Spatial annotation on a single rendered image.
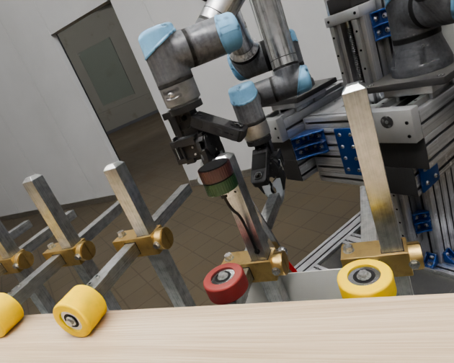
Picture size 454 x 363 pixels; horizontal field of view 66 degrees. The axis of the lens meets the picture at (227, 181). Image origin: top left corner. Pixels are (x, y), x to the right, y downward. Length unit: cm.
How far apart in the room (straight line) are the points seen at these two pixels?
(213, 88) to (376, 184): 307
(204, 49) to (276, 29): 38
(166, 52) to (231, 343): 51
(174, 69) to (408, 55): 64
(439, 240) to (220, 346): 120
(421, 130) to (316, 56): 229
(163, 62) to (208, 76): 289
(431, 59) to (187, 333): 88
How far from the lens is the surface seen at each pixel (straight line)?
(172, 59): 71
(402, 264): 70
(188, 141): 73
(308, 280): 80
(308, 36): 322
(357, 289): 56
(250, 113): 95
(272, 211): 94
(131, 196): 79
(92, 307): 72
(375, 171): 62
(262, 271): 75
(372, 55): 129
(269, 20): 106
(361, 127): 59
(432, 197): 151
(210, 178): 60
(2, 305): 92
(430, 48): 109
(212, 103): 364
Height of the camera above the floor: 127
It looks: 19 degrees down
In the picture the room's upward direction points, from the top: 22 degrees counter-clockwise
